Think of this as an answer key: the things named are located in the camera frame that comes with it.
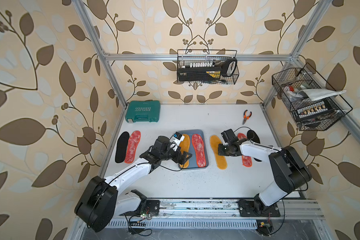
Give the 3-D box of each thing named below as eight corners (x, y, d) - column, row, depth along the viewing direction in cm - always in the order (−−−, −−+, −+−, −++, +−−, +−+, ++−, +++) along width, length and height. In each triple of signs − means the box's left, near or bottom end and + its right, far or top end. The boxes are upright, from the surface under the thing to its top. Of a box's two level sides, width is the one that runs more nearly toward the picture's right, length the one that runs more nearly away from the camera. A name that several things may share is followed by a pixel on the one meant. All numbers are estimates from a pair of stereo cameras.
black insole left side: (112, 162, 93) (110, 161, 91) (122, 133, 107) (120, 131, 105) (122, 162, 93) (121, 161, 91) (131, 133, 107) (130, 131, 105)
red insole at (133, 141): (123, 163, 93) (122, 161, 91) (132, 132, 108) (131, 130, 106) (134, 163, 93) (133, 161, 91) (141, 132, 108) (140, 130, 106)
